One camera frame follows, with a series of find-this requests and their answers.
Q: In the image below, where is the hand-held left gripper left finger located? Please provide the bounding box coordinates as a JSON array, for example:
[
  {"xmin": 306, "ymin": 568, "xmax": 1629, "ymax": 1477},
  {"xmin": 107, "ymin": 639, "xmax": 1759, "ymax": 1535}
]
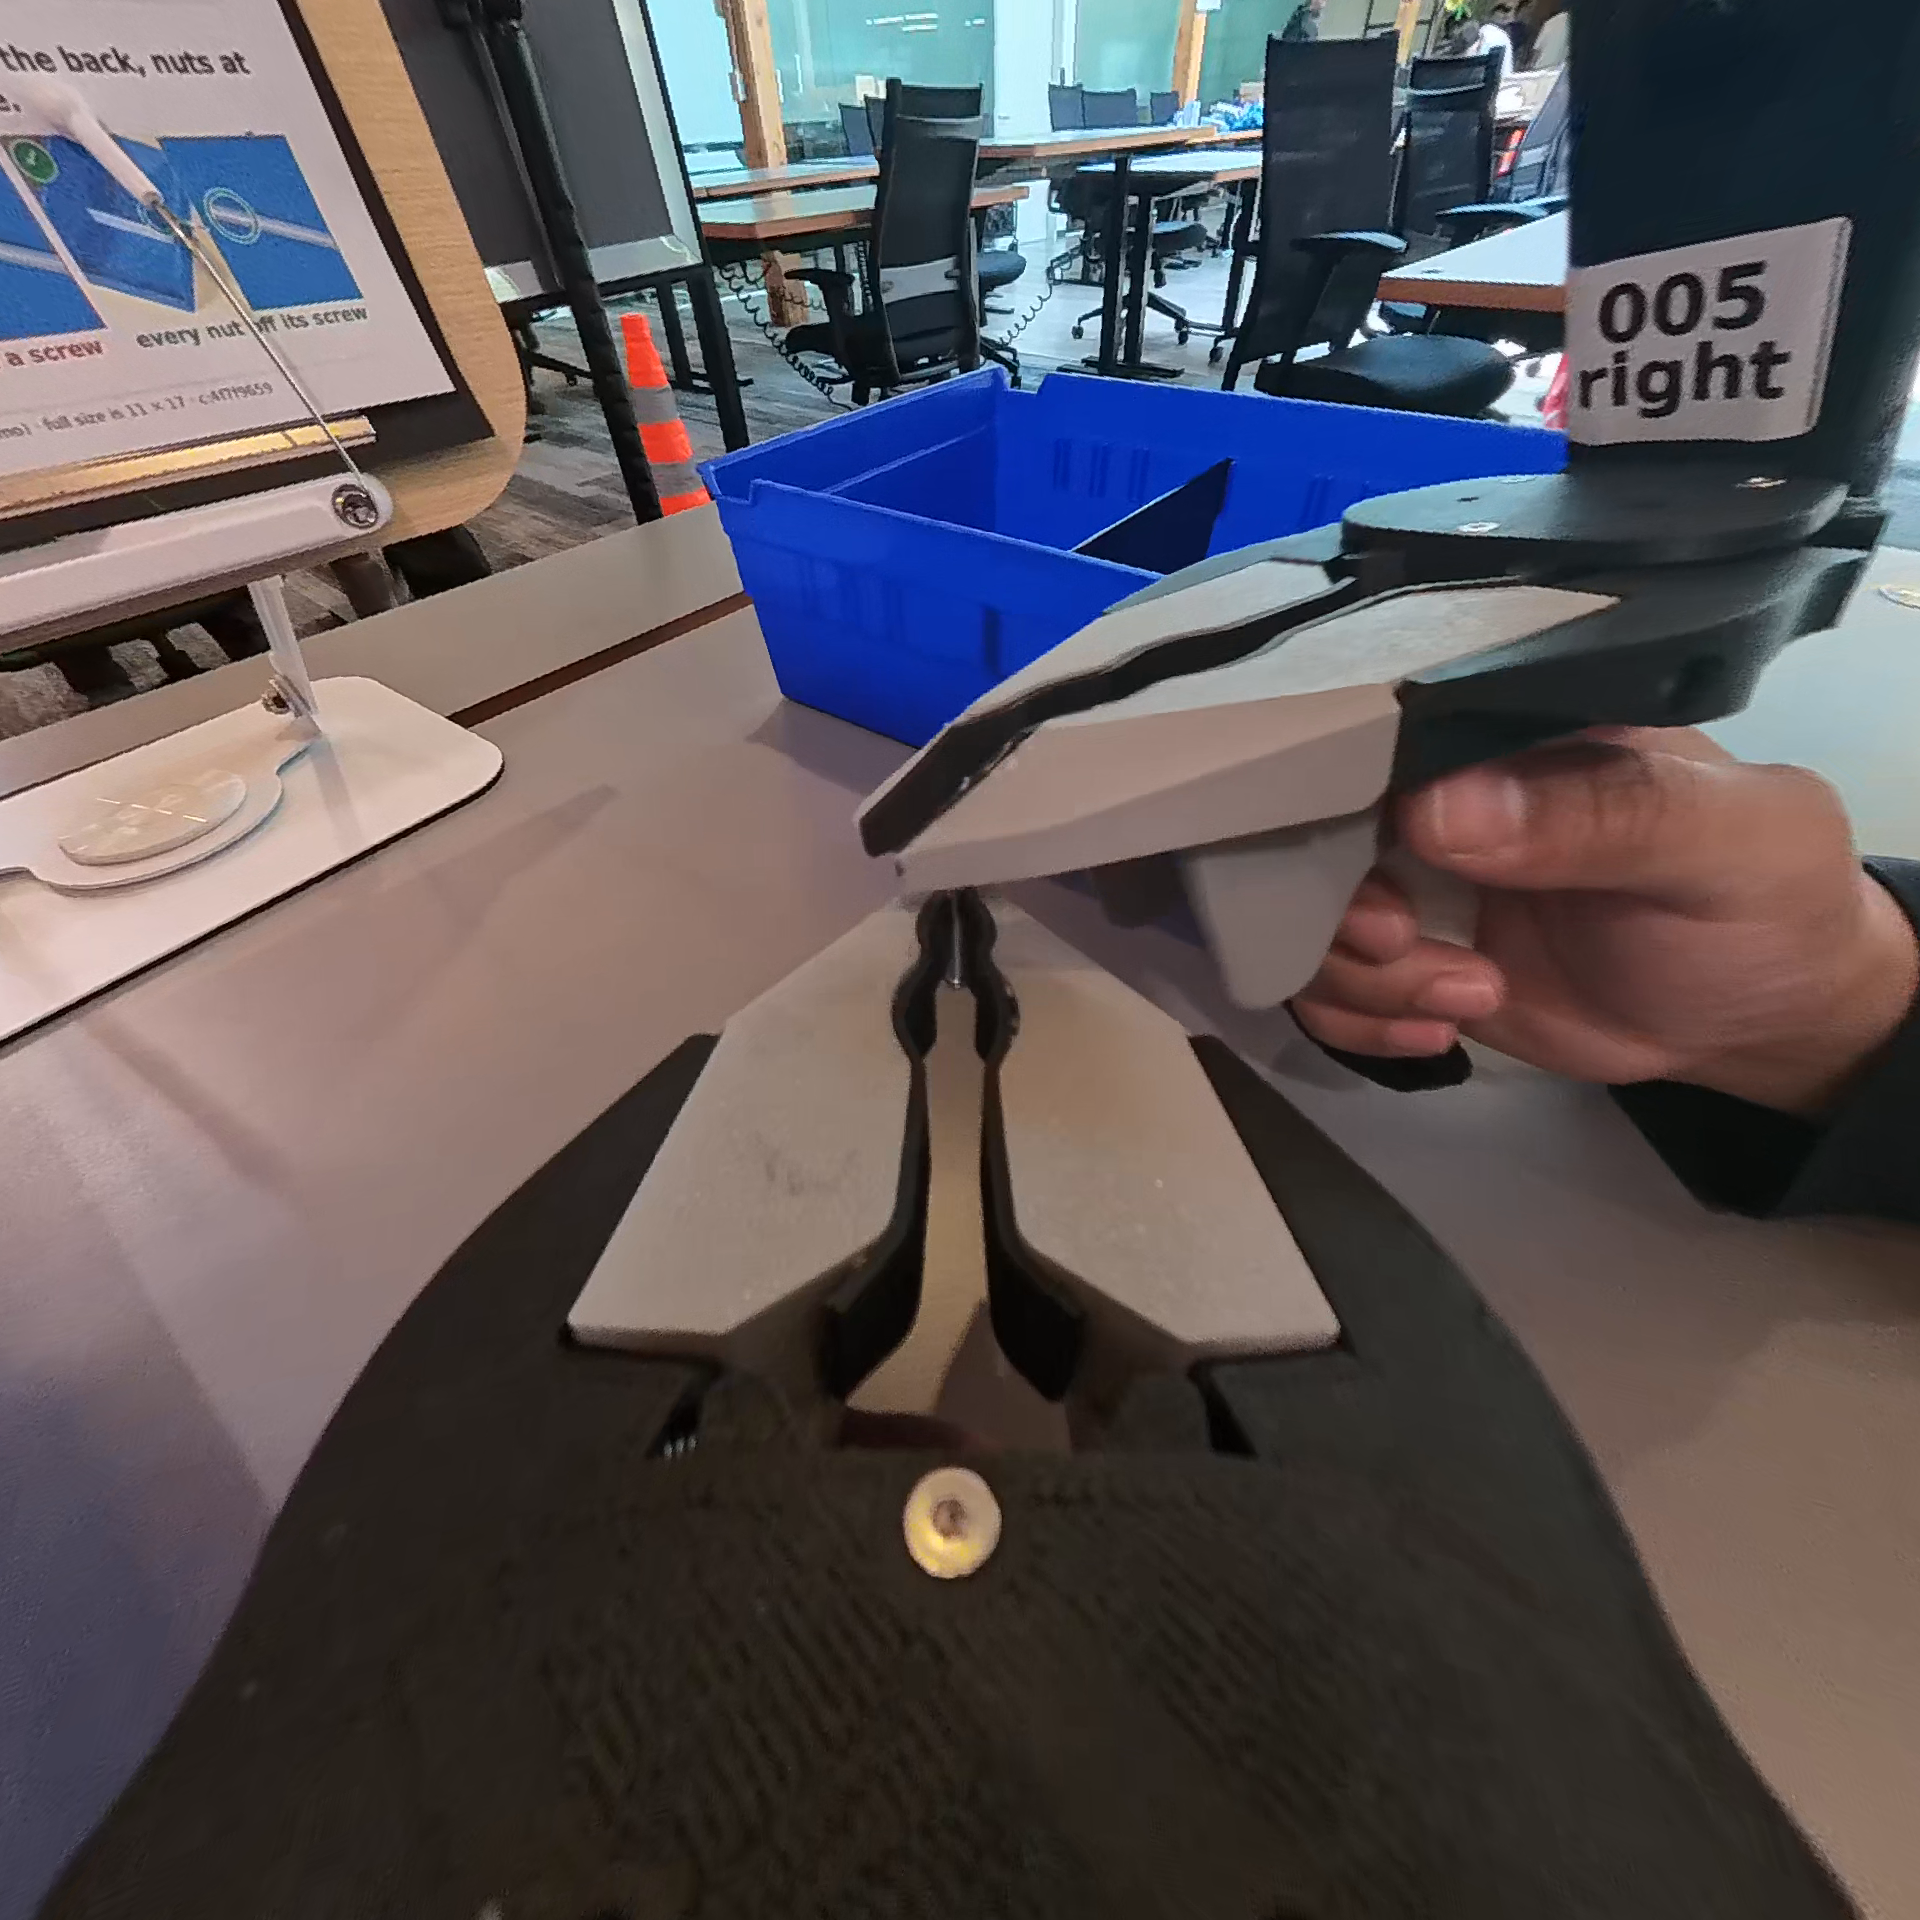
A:
[{"xmin": 570, "ymin": 882, "xmax": 957, "ymax": 1401}]

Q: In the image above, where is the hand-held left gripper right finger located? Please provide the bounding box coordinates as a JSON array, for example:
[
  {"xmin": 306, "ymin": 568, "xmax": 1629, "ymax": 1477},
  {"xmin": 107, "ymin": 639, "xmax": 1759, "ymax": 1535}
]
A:
[{"xmin": 957, "ymin": 882, "xmax": 1341, "ymax": 1401}]

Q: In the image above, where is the orange traffic cone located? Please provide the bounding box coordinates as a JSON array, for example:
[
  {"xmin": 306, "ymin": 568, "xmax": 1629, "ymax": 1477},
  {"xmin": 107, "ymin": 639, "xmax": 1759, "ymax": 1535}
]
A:
[{"xmin": 622, "ymin": 312, "xmax": 720, "ymax": 515}]

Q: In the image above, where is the black office chair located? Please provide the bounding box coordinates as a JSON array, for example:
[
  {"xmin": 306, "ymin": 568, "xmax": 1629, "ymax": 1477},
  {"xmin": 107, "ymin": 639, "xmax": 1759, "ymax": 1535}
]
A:
[
  {"xmin": 780, "ymin": 85, "xmax": 1029, "ymax": 409},
  {"xmin": 1395, "ymin": 54, "xmax": 1509, "ymax": 250},
  {"xmin": 1218, "ymin": 31, "xmax": 1516, "ymax": 424}
]

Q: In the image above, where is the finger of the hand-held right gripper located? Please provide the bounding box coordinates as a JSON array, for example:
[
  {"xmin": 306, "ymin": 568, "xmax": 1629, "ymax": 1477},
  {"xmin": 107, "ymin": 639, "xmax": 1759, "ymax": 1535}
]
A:
[
  {"xmin": 895, "ymin": 584, "xmax": 1624, "ymax": 1013},
  {"xmin": 855, "ymin": 541, "xmax": 1360, "ymax": 950}
]

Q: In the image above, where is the wooden support post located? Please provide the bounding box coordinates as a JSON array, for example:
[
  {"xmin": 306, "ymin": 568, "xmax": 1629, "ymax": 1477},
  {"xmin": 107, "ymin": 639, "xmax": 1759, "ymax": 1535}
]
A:
[{"xmin": 721, "ymin": 0, "xmax": 789, "ymax": 173}]

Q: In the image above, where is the printed instruction sheet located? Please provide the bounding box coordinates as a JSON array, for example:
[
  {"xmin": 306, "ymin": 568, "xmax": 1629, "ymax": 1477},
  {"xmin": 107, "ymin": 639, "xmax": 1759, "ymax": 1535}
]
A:
[{"xmin": 0, "ymin": 0, "xmax": 460, "ymax": 479}]

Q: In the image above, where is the black stanchion pole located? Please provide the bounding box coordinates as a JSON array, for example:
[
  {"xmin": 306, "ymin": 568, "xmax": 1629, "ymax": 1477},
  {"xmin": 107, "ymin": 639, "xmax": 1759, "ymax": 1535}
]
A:
[{"xmin": 439, "ymin": 0, "xmax": 663, "ymax": 527}]

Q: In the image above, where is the silver-framed dark panel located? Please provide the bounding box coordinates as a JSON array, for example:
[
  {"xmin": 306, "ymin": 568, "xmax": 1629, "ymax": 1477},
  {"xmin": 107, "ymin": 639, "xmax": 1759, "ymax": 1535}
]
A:
[{"xmin": 383, "ymin": 0, "xmax": 710, "ymax": 282}]

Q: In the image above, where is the brown-edged grey desk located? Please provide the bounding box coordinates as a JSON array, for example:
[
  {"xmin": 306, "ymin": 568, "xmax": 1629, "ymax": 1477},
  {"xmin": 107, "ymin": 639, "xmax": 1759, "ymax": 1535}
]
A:
[{"xmin": 0, "ymin": 500, "xmax": 755, "ymax": 801}]

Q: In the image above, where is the blue divided plastic bin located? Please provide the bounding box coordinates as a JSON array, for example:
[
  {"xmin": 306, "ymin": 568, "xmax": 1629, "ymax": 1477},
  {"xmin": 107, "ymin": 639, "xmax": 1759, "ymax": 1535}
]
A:
[{"xmin": 703, "ymin": 360, "xmax": 1567, "ymax": 757}]

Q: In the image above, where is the long wooden top table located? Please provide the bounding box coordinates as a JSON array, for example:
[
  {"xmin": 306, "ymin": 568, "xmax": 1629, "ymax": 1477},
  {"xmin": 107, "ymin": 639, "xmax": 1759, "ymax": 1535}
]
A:
[{"xmin": 688, "ymin": 123, "xmax": 1264, "ymax": 242}]

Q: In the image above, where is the wooden backing board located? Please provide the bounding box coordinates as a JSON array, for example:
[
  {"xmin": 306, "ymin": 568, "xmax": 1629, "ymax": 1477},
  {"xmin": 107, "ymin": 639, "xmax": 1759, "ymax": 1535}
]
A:
[{"xmin": 0, "ymin": 0, "xmax": 525, "ymax": 541}]

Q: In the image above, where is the white document stand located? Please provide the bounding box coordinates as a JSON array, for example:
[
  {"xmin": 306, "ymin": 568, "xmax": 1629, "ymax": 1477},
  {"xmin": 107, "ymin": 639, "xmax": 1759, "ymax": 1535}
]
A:
[{"xmin": 0, "ymin": 85, "xmax": 506, "ymax": 1039}]

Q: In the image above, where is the person's right forearm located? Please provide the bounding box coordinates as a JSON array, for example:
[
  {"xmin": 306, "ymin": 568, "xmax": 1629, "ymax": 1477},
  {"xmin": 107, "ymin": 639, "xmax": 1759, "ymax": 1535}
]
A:
[{"xmin": 1607, "ymin": 860, "xmax": 1920, "ymax": 1227}]

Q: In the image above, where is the person's right hand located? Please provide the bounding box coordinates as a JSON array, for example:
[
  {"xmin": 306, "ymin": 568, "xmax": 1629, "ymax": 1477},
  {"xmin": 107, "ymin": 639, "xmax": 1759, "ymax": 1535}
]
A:
[{"xmin": 1296, "ymin": 723, "xmax": 1920, "ymax": 1125}]

